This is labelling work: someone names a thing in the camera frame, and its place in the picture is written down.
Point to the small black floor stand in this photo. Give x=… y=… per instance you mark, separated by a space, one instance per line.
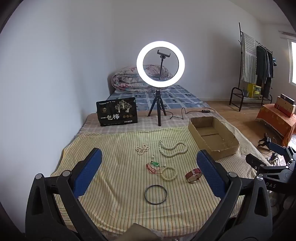
x=265 y=140

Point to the folded floral quilt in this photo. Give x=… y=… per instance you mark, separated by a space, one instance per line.
x=124 y=81

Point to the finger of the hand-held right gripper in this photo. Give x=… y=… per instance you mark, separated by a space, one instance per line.
x=278 y=147
x=254 y=160

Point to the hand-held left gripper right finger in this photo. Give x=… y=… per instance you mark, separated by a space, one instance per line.
x=209 y=173

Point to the stacked flat boxes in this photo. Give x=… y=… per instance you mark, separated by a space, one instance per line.
x=285 y=104

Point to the black phone holder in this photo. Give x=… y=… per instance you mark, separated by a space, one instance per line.
x=163 y=53

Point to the black snack bag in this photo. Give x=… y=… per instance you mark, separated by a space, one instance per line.
x=116 y=111

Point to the black tripod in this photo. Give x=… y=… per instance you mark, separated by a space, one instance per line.
x=158 y=102

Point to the black clothes rack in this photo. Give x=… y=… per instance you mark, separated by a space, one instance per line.
x=240 y=69

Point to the window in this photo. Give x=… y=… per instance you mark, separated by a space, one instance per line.
x=293 y=62

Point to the yellow box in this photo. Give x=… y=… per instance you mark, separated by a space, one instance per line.
x=253 y=90

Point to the yellow striped cloth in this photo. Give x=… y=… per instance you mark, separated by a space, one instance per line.
x=115 y=148

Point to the cardboard box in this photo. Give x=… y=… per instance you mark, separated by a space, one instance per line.
x=208 y=136

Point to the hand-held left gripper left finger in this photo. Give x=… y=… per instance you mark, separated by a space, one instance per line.
x=89 y=171

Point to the dark thin bangle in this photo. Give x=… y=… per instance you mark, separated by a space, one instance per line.
x=145 y=194

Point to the blue checked bed sheet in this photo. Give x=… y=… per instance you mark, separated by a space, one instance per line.
x=180 y=97

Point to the dark hanging clothes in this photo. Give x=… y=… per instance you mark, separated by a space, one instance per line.
x=262 y=64

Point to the small pearl strand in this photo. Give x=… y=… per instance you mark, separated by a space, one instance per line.
x=141 y=150

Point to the orange cloth covered table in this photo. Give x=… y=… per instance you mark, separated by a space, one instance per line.
x=272 y=120

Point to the striped hanging towel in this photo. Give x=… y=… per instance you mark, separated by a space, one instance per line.
x=248 y=60

